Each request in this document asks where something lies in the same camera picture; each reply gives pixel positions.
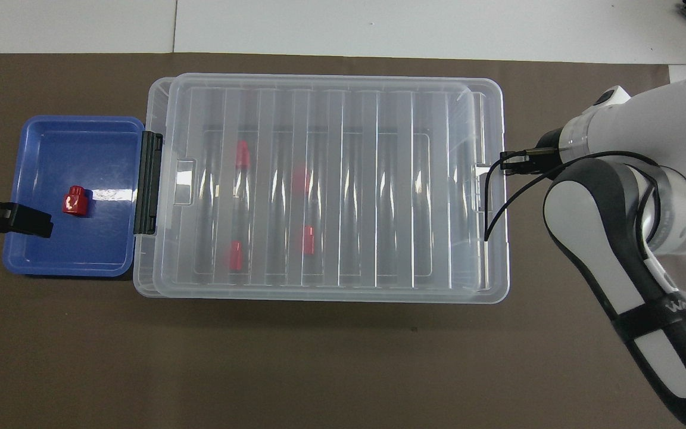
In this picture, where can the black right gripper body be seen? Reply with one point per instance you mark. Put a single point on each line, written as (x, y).
(550, 142)

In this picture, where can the red block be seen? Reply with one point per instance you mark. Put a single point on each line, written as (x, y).
(76, 201)
(308, 241)
(301, 180)
(242, 155)
(236, 256)

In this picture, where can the clear ribbed plastic lid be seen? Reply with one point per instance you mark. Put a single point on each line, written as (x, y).
(343, 101)

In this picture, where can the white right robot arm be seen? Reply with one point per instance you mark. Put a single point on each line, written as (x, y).
(617, 196)

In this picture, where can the blue plastic tray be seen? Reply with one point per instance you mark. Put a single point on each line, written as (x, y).
(99, 250)

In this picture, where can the clear plastic storage box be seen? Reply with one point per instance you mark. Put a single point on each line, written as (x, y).
(143, 268)

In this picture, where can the brown paper table mat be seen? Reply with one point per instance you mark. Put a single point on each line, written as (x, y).
(319, 369)

